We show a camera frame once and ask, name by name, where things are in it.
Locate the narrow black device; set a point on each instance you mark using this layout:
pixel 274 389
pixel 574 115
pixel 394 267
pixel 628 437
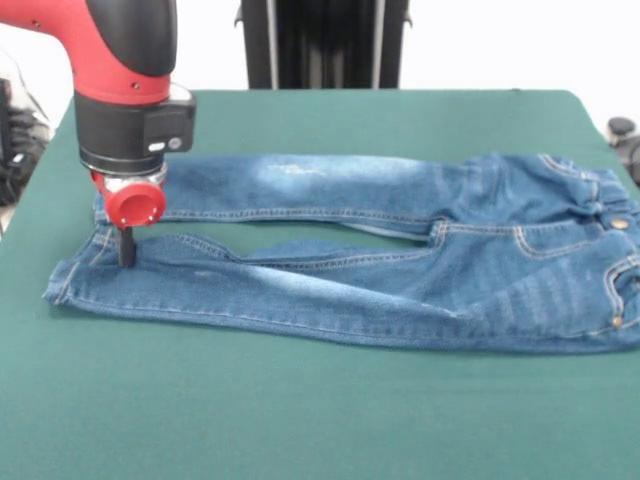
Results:
pixel 4 120

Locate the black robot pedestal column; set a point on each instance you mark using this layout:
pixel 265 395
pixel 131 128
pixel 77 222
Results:
pixel 325 45

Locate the dark green tablecloth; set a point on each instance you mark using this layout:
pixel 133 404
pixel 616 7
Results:
pixel 250 425

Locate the blue denim jeans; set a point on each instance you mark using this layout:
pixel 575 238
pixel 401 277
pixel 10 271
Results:
pixel 350 290

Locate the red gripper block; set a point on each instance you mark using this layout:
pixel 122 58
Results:
pixel 135 205

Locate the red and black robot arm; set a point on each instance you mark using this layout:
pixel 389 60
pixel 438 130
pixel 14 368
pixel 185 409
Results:
pixel 120 75

